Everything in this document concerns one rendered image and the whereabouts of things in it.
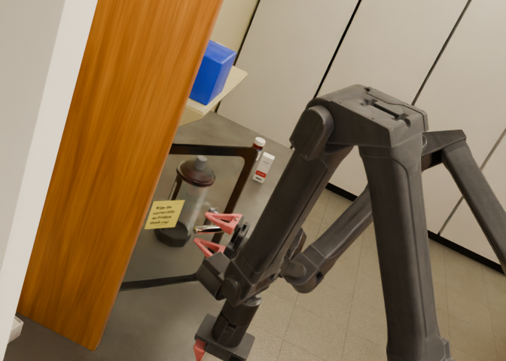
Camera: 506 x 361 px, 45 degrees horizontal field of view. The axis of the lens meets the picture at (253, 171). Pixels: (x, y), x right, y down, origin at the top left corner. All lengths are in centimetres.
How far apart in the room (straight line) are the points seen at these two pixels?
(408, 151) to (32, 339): 92
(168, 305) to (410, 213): 91
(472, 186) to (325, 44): 297
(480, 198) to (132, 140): 71
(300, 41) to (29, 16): 409
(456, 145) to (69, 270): 85
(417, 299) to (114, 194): 60
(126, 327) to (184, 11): 76
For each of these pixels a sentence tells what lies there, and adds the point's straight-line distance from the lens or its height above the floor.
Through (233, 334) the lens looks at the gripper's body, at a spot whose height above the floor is 122.
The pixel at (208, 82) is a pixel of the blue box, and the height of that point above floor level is 156.
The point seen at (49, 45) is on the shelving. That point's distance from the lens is 17.
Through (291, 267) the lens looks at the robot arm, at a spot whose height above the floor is 124.
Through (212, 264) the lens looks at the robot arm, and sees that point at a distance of 109.
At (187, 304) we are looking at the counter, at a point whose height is 94.
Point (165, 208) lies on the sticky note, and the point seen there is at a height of 123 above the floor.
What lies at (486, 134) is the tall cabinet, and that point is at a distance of 437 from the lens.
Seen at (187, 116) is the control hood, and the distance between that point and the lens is 112.
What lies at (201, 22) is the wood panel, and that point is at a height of 168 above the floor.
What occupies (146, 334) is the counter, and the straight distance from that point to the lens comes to 145.
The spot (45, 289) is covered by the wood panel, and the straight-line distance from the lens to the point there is 135.
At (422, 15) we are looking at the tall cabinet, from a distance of 415.
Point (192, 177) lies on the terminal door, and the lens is 130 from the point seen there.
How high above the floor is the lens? 195
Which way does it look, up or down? 27 degrees down
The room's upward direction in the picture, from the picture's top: 24 degrees clockwise
